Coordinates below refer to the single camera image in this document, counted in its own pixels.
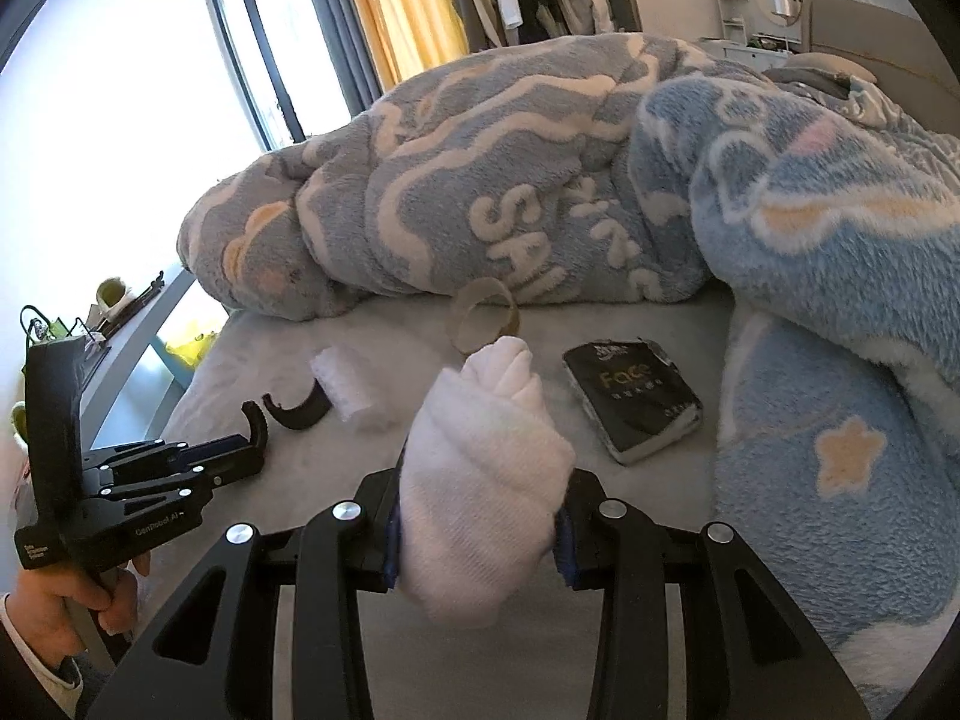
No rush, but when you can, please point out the grey bed headboard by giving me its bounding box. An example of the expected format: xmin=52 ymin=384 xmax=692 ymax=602
xmin=800 ymin=0 xmax=958 ymax=135

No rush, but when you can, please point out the grey curtain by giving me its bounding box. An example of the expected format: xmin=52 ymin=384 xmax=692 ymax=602
xmin=311 ymin=0 xmax=382 ymax=117

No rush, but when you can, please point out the green fuzzy slipper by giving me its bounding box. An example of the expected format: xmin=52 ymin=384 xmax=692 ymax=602
xmin=10 ymin=401 xmax=29 ymax=444
xmin=86 ymin=278 xmax=149 ymax=328

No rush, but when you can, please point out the white dresser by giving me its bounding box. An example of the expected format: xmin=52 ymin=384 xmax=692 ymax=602
xmin=700 ymin=0 xmax=800 ymax=71

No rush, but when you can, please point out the yellow curtain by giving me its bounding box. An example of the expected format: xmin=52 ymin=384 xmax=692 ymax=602
xmin=355 ymin=0 xmax=469 ymax=91

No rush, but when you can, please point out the cardboard tape core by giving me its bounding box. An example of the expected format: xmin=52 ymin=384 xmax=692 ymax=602
xmin=444 ymin=277 xmax=521 ymax=359

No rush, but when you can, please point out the blue fleece blanket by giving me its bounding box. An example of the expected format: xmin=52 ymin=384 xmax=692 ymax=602
xmin=178 ymin=34 xmax=958 ymax=718

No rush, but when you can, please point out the black face tissue pack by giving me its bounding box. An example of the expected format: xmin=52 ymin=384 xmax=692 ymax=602
xmin=563 ymin=338 xmax=703 ymax=465

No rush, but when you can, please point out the operator left hand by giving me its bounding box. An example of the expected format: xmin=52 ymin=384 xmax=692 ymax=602
xmin=5 ymin=553 xmax=151 ymax=670

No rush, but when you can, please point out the black framed window door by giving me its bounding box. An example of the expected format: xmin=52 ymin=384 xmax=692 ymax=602
xmin=212 ymin=0 xmax=306 ymax=151

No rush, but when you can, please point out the yellow plastic bag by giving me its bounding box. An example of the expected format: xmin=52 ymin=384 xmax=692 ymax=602
xmin=164 ymin=330 xmax=218 ymax=371

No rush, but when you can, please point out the green tote bag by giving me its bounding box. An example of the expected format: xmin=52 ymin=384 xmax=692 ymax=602
xmin=18 ymin=304 xmax=99 ymax=346

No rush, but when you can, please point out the black broken tape ring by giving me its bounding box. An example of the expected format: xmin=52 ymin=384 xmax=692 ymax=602
xmin=239 ymin=375 xmax=335 ymax=467

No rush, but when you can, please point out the white sock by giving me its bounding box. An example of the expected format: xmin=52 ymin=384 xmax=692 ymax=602
xmin=398 ymin=337 xmax=576 ymax=628

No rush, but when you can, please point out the light blue side table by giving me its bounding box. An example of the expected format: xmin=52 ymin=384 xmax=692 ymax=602
xmin=80 ymin=265 xmax=195 ymax=450

